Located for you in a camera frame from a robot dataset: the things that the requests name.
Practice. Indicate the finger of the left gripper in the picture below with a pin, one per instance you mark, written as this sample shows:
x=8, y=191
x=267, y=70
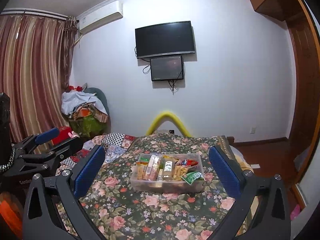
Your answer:
x=61, y=151
x=32, y=141

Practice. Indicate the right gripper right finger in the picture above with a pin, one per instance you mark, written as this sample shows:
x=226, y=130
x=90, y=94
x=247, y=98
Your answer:
x=260, y=210

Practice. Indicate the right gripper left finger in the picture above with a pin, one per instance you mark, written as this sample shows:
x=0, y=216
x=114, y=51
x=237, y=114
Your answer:
x=41, y=219

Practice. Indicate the orange rice cracker pack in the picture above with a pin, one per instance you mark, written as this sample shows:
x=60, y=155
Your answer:
x=152, y=168

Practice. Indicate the red noodle snack bag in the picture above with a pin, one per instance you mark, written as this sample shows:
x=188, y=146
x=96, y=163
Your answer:
x=188, y=163

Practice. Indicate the red gift box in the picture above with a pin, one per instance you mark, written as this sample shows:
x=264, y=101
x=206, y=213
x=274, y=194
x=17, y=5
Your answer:
x=62, y=136

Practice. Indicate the pink plush toy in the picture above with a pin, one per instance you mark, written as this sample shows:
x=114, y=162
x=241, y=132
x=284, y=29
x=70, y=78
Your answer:
x=72, y=134

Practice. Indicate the pile of clothes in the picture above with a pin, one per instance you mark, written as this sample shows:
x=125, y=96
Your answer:
x=86, y=110

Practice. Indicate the dark floral blanket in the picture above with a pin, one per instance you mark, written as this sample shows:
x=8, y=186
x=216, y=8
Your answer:
x=119, y=212

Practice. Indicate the striped red curtain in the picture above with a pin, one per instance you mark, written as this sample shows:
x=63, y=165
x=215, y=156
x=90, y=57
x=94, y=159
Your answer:
x=36, y=61

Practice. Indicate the green snack packet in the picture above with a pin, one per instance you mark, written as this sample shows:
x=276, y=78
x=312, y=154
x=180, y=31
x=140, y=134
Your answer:
x=191, y=177

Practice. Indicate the clear plastic storage bin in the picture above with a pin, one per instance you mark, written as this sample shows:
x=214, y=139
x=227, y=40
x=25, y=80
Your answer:
x=176, y=185

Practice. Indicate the brown wooden door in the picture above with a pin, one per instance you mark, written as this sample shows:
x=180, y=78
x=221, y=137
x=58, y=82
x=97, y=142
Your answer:
x=305, y=127

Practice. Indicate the white air conditioner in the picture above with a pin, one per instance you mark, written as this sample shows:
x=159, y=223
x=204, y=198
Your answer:
x=102, y=16

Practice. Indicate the white wall socket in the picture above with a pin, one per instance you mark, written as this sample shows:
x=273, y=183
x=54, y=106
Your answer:
x=252, y=130

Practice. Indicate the small wall monitor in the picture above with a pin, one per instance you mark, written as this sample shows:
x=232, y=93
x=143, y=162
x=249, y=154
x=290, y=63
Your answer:
x=167, y=68

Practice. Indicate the large wall television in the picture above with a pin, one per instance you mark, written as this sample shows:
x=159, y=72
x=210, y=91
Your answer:
x=165, y=39

